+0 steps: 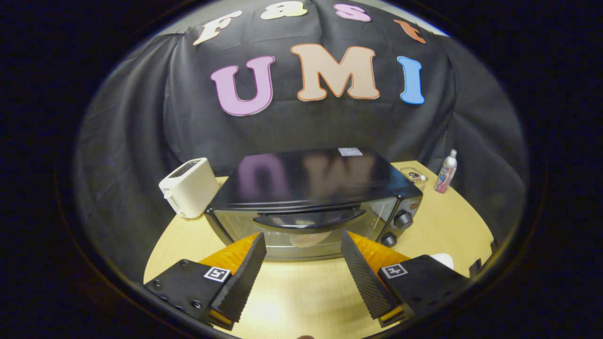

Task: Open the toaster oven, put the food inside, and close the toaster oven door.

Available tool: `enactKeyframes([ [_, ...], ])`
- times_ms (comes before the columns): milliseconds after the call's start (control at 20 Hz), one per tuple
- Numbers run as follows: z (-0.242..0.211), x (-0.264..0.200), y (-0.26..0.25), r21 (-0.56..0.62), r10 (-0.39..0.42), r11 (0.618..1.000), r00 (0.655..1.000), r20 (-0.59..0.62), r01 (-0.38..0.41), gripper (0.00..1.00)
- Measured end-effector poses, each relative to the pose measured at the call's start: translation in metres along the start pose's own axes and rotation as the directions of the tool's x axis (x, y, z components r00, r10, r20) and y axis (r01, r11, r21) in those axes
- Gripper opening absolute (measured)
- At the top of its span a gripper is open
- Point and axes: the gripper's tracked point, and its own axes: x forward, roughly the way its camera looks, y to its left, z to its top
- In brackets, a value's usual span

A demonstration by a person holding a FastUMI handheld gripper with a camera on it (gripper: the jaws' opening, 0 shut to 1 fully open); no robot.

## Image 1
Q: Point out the white pink spray bottle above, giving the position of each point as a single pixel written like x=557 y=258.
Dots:
x=445 y=174

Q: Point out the round sugared bread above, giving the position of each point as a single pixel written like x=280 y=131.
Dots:
x=308 y=240

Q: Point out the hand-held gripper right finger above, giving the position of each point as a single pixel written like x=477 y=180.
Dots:
x=362 y=278

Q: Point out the white square plate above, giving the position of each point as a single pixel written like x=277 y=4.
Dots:
x=445 y=260

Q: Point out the white bread toaster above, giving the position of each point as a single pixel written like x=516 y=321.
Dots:
x=191 y=188

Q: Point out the black toaster oven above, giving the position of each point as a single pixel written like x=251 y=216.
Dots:
x=311 y=181

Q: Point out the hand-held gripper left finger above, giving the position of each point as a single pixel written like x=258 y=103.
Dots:
x=245 y=278

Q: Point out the black table clamp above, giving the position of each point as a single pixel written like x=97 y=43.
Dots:
x=493 y=246
x=475 y=267

